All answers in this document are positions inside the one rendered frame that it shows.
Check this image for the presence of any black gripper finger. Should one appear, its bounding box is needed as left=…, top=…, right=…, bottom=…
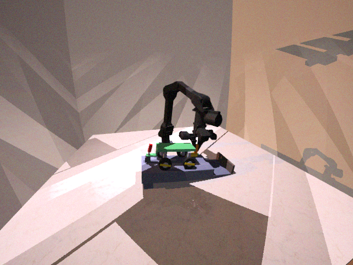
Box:
left=190, top=139, right=197, bottom=148
left=197, top=138, right=206, bottom=151

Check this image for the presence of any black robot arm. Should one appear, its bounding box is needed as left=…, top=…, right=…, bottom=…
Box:
left=158, top=81, right=222, bottom=143

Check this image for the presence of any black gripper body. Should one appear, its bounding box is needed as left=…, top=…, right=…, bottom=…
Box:
left=179, top=121, right=217, bottom=140

